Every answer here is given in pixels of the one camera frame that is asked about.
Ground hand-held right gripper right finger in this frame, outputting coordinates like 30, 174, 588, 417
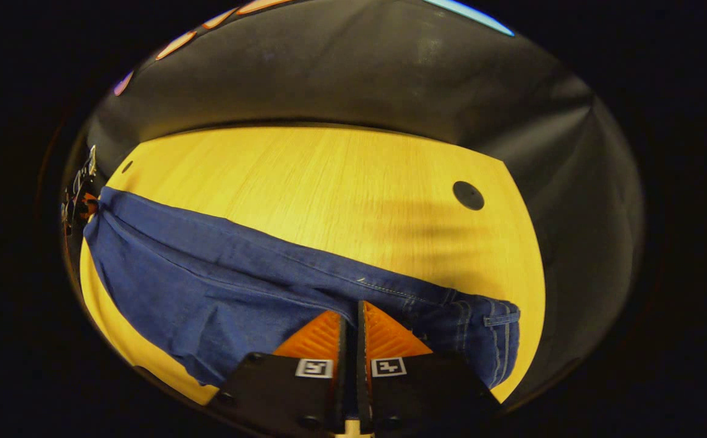
357, 301, 501, 437

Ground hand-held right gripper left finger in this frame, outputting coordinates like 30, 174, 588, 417
206, 310, 348, 437

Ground blue denim jeans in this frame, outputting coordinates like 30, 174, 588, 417
83, 187, 521, 390

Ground black backdrop cloth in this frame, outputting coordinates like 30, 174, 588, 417
61, 0, 645, 405

